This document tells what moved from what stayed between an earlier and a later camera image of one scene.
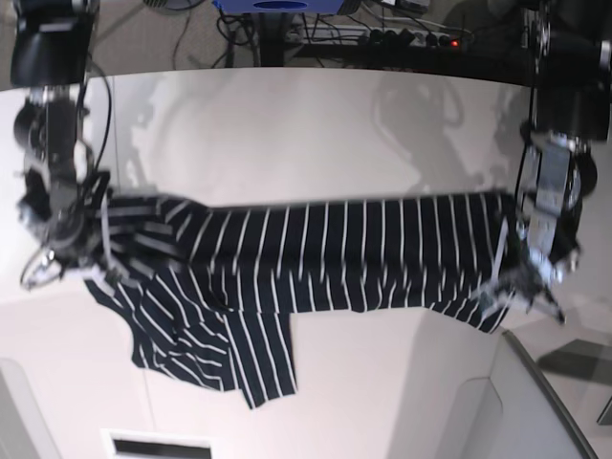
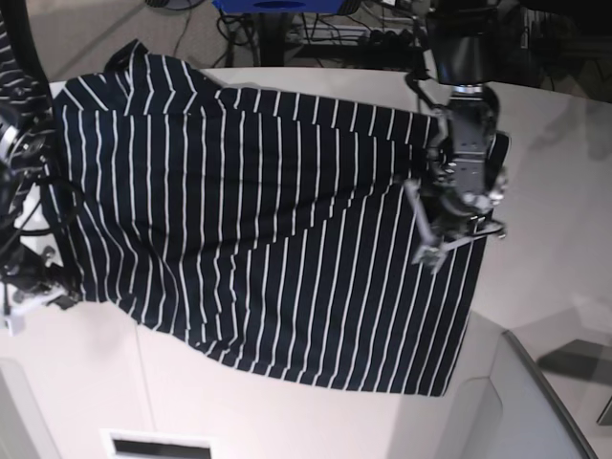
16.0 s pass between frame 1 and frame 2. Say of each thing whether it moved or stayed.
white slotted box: stayed
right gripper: moved
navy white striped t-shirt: moved
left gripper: moved
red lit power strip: stayed
